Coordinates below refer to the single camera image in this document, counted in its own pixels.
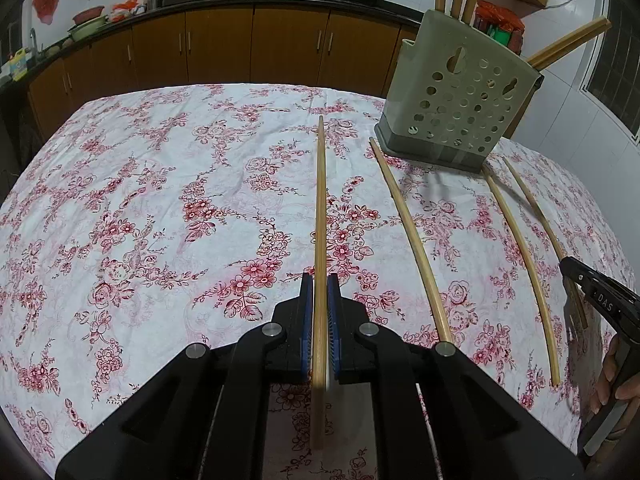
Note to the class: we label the black kitchen countertop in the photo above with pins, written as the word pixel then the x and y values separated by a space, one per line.
pixel 200 2

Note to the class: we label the yellow detergent bottle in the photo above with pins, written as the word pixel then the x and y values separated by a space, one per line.
pixel 17 62

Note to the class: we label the sink faucet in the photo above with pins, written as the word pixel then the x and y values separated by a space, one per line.
pixel 34 40

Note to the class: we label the grey perforated utensil holder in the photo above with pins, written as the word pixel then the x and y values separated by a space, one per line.
pixel 450 105

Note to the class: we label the red bag over bottles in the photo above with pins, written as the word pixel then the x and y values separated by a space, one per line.
pixel 500 14

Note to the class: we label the red and white bag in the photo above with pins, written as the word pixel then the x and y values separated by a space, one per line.
pixel 125 10

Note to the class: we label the red basin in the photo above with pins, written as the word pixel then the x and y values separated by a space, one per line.
pixel 87 13

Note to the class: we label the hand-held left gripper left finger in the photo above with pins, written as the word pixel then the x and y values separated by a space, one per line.
pixel 306 320

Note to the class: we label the floral tablecloth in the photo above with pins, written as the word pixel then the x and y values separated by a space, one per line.
pixel 150 210

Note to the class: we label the person's right hand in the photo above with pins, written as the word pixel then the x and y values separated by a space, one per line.
pixel 607 375

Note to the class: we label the wooden lower cabinets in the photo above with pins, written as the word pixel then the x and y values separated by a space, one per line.
pixel 225 45

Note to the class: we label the stacked bowls on counter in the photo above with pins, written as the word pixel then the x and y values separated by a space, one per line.
pixel 87 31

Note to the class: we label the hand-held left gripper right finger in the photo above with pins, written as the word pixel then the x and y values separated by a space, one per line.
pixel 334 320

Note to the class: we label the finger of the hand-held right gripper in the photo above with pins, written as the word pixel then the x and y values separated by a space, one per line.
pixel 575 267

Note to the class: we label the large barred window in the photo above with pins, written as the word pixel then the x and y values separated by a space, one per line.
pixel 620 60

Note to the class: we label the green box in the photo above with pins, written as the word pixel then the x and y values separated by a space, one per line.
pixel 500 36

